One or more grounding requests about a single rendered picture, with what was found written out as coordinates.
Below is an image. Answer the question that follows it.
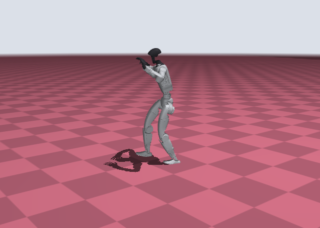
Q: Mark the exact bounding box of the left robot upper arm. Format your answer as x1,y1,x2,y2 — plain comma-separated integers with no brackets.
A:
155,67,167,83

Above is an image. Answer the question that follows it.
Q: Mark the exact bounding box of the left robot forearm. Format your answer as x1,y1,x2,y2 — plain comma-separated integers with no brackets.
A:
143,65,163,78

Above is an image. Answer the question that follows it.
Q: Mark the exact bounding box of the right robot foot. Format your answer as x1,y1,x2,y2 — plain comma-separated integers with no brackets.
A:
136,151,152,157

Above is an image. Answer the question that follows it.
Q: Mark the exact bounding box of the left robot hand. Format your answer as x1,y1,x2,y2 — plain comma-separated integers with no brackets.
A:
136,57,148,70

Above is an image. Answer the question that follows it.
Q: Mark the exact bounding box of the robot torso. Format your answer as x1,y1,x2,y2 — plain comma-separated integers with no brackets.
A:
154,64,173,107

